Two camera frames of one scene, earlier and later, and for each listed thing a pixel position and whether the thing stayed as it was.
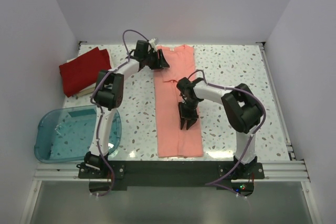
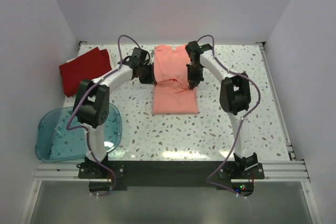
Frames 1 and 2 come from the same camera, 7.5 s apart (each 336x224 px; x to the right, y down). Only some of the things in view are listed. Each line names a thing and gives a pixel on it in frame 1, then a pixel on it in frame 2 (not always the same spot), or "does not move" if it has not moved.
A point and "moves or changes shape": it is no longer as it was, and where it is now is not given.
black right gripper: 191,118 -> 193,81
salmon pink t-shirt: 172,141 moves or changes shape
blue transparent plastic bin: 66,134 does not move
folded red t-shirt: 81,71 does not move
